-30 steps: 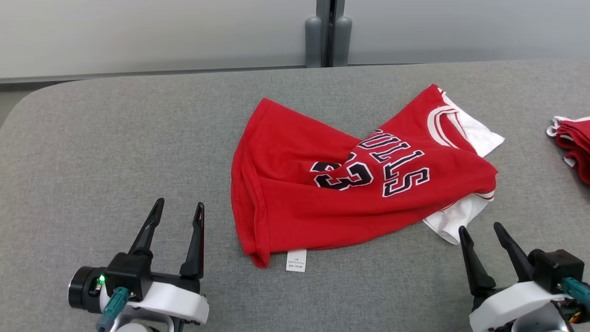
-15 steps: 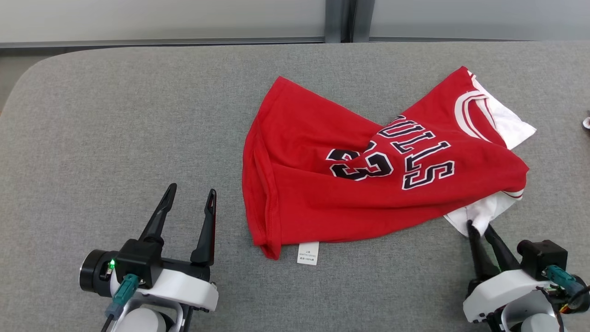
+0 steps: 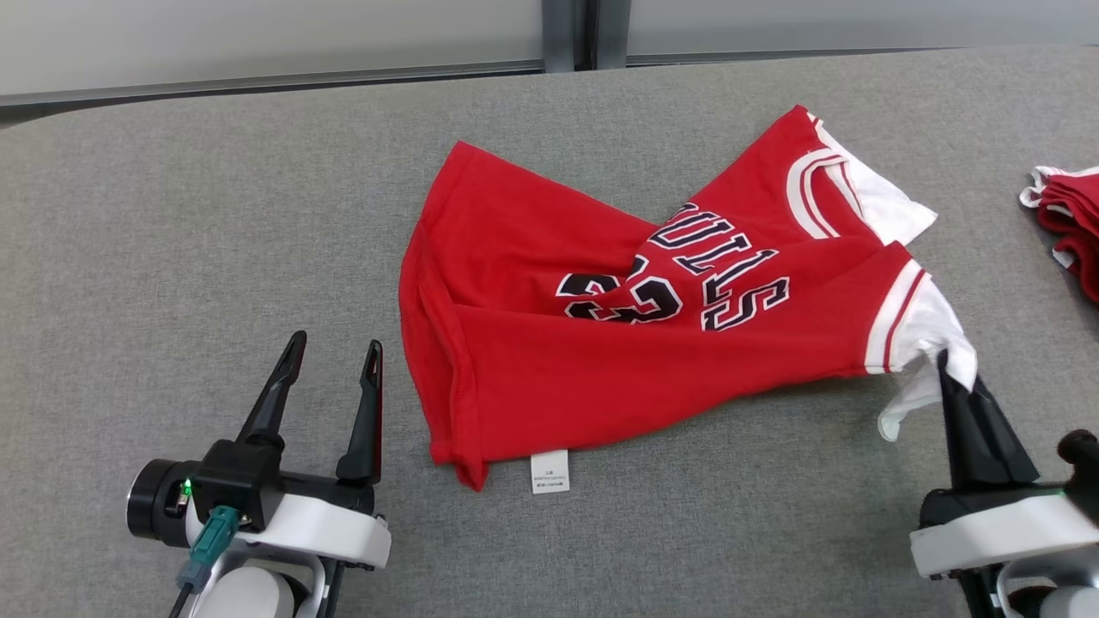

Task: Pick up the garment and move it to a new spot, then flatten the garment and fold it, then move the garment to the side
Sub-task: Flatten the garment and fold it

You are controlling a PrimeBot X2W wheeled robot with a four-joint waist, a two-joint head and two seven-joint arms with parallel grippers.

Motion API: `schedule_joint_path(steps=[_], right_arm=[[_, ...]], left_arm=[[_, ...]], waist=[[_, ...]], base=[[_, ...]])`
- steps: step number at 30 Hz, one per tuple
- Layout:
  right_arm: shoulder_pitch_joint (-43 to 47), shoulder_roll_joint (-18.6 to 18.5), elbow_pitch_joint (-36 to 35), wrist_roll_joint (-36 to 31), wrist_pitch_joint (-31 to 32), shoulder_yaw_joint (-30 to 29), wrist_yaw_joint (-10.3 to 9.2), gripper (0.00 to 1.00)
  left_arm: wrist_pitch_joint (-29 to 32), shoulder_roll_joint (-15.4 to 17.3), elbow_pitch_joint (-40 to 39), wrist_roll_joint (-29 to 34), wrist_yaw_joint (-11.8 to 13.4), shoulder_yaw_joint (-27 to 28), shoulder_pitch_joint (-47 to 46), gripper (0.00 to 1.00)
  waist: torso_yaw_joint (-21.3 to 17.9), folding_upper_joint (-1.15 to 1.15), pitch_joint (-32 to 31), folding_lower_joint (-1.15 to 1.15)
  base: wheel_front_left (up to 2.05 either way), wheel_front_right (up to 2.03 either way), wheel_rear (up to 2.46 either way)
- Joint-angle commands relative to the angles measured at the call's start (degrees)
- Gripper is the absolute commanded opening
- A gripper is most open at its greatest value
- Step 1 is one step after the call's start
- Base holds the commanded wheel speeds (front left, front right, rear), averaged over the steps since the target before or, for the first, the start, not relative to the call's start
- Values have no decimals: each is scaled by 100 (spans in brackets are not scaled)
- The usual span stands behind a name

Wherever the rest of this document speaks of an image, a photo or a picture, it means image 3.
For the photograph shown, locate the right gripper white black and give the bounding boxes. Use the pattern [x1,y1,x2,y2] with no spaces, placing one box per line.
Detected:
[910,348,1099,580]

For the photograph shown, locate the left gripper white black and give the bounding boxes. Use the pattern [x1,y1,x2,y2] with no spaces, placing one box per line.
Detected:
[185,330,392,570]

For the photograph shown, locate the red Bulls jersey white sleeves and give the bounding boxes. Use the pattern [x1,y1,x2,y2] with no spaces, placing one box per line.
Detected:
[398,105,980,492]

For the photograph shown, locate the red Bulls 23 shorts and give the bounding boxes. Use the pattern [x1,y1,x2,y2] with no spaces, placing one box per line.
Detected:
[1019,165,1099,304]

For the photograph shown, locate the grey fabric sofa surface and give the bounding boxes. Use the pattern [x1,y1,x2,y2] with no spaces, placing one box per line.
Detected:
[0,45,1099,618]

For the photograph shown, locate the left teal-plug camera cable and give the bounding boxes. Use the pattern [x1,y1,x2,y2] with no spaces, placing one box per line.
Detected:
[168,505,242,618]

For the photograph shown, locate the grey partition bottom rail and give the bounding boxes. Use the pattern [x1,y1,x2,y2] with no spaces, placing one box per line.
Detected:
[629,45,962,69]
[0,58,545,109]

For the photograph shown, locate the grey cylindrical door handle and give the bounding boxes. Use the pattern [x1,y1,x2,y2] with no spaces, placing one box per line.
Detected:
[596,0,632,70]
[542,0,578,74]

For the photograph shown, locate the grey door frame post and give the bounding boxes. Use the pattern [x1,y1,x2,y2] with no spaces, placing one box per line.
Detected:
[575,0,598,71]

